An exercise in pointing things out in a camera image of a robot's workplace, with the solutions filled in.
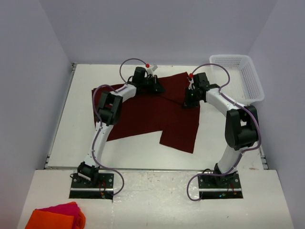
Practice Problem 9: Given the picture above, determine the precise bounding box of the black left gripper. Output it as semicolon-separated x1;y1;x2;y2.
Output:
140;75;165;93

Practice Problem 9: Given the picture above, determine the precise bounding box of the dark red t-shirt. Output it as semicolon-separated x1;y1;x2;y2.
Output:
91;71;200;154

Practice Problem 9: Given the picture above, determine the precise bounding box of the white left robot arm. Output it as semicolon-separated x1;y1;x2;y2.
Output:
77;64;165;187

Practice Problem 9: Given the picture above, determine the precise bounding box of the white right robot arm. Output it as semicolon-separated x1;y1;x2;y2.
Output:
183;73;261;187

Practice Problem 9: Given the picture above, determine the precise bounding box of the white plastic basket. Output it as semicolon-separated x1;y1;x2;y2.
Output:
209;54;264;104

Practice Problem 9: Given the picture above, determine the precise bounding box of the pink folded t-shirt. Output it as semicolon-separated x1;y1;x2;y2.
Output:
40;202;80;216

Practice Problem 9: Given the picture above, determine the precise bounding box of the orange folded t-shirt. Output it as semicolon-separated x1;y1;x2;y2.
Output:
25;209;86;229

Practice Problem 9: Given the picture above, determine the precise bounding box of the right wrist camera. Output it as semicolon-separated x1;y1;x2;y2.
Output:
187;73;193;90

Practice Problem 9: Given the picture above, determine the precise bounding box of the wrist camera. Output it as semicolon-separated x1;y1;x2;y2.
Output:
145;63;158;75
187;73;193;90

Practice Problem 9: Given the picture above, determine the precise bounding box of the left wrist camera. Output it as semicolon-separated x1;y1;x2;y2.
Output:
145;63;158;75

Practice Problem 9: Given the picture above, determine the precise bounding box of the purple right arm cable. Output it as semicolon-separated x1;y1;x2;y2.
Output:
187;63;261;203

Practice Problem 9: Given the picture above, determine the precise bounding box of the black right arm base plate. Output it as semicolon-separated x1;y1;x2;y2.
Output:
198;169;243;200

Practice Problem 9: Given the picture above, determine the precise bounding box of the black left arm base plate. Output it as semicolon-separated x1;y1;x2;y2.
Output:
69;173;114;200

